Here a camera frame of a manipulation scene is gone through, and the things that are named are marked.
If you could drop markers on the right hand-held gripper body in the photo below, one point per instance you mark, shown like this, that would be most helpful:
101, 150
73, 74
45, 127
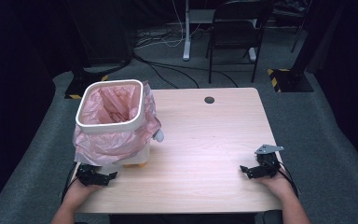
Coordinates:
268, 165

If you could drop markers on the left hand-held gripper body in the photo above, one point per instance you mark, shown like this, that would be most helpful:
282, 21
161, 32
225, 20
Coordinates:
90, 176

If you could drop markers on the pink plastic bag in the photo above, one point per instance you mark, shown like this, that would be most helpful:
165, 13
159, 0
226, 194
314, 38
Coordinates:
105, 146

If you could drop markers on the cream trash bin with face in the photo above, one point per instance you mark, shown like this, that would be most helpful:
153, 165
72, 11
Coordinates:
140, 156

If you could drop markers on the person's left hand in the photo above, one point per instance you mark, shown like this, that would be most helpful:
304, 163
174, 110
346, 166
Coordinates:
80, 193

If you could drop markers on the person's right hand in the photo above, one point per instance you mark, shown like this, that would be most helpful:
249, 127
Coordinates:
276, 185

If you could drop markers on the dark round table grommet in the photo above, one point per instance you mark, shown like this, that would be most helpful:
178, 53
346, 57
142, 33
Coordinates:
209, 100

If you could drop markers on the person's dark clothing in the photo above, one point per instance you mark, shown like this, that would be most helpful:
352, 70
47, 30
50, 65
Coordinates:
180, 219

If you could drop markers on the black stand with striped base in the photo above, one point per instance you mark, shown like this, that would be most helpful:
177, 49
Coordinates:
82, 84
289, 81

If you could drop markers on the black chair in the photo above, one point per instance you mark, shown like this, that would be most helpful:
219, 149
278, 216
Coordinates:
234, 34

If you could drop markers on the white desk frame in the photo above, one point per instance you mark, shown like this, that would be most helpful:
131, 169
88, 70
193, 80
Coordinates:
186, 37

